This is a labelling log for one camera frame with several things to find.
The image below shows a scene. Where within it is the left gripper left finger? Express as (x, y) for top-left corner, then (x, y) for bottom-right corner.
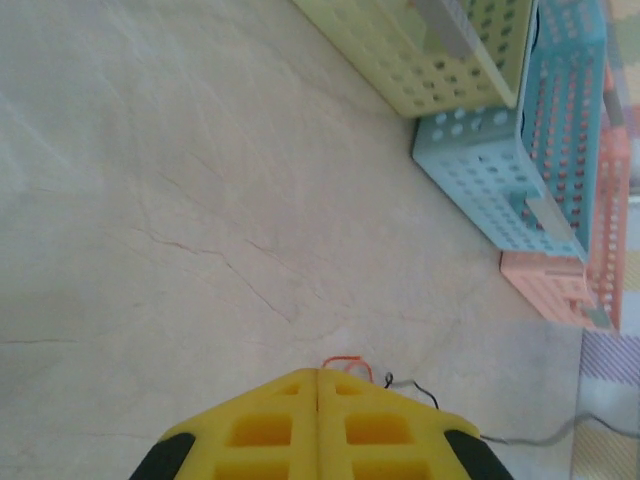
(129, 368), (320, 480)

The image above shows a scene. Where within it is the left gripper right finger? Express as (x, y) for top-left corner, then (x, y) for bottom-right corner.
(317, 369), (516, 480)

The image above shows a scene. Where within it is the pink plastic basket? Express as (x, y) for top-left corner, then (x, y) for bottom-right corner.
(499, 69), (632, 334)

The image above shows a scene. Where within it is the blue plastic basket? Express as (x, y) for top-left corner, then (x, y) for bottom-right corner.
(412, 0), (610, 265)

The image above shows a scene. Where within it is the yellow-green plastic basket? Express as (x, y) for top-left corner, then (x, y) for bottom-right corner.
(292, 0), (539, 119)

